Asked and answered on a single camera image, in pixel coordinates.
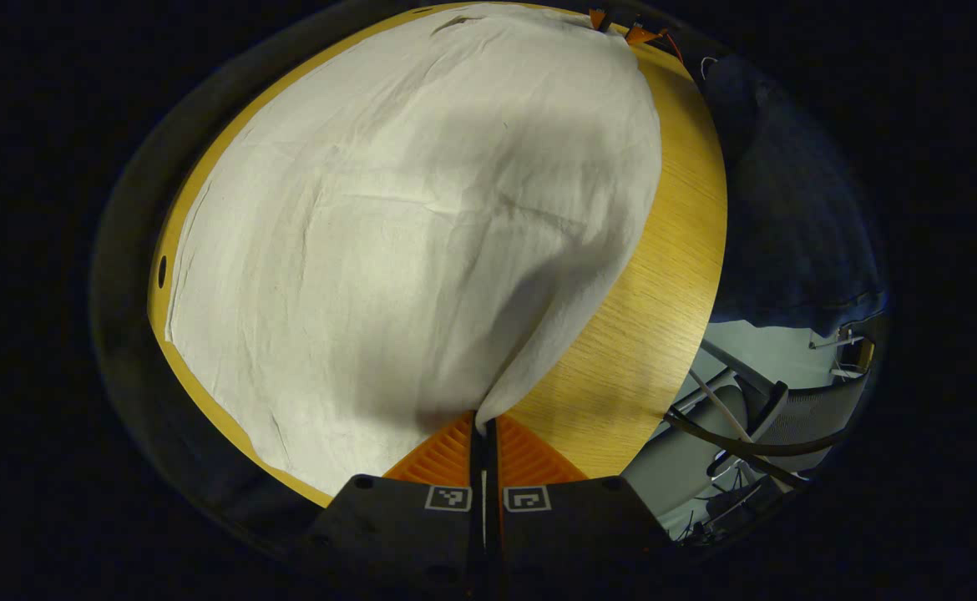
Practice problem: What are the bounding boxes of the white jeans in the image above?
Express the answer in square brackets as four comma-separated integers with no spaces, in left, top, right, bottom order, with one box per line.
[165,3,664,498]

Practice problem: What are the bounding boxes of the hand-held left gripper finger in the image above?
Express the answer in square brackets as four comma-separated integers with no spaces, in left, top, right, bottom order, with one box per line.
[301,409,487,589]
[486,415,676,587]

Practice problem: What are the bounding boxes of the grey mesh office chair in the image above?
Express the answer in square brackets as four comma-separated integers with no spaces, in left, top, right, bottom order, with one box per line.
[622,338,873,543]

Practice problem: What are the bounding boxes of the person's dark blue clothing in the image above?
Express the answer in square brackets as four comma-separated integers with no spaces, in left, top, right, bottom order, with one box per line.
[701,54,888,335]

